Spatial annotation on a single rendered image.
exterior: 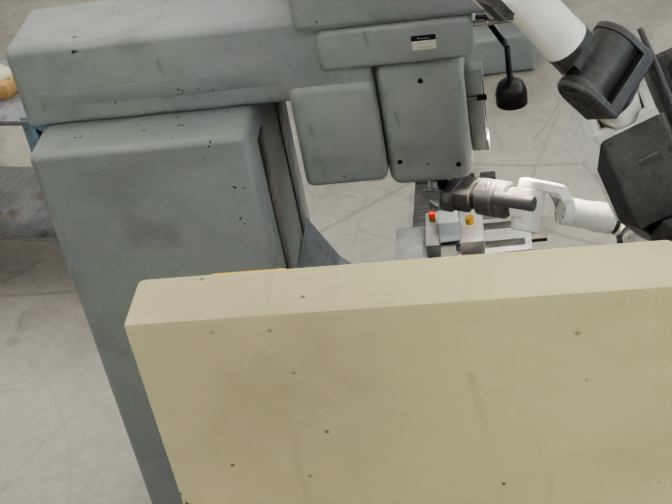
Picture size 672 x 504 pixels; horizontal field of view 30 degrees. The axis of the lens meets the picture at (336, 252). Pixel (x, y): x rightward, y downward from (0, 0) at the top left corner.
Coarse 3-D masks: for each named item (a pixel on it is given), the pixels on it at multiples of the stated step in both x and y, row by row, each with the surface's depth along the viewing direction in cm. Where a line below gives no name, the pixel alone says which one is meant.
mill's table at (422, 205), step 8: (480, 176) 358; (488, 176) 358; (416, 184) 360; (424, 184) 360; (416, 192) 357; (416, 200) 354; (424, 200) 353; (416, 208) 350; (424, 208) 350; (432, 208) 352; (440, 208) 349; (416, 216) 347; (424, 216) 347; (416, 224) 344; (424, 224) 344
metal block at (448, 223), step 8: (440, 216) 320; (448, 216) 320; (456, 216) 319; (440, 224) 318; (448, 224) 318; (456, 224) 318; (440, 232) 319; (448, 232) 319; (456, 232) 319; (440, 240) 321; (448, 240) 321; (456, 240) 320
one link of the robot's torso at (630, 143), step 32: (640, 32) 237; (640, 96) 234; (576, 128) 242; (608, 128) 236; (640, 128) 234; (608, 160) 237; (640, 160) 234; (608, 192) 239; (640, 192) 233; (640, 224) 234
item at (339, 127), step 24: (312, 96) 273; (336, 96) 272; (360, 96) 272; (312, 120) 276; (336, 120) 276; (360, 120) 275; (312, 144) 280; (336, 144) 280; (360, 144) 279; (384, 144) 282; (312, 168) 284; (336, 168) 283; (360, 168) 283; (384, 168) 283
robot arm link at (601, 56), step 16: (608, 32) 228; (576, 48) 222; (592, 48) 228; (608, 48) 227; (624, 48) 227; (560, 64) 225; (576, 64) 227; (592, 64) 226; (608, 64) 226; (624, 64) 228; (592, 80) 226; (608, 80) 227; (608, 96) 228
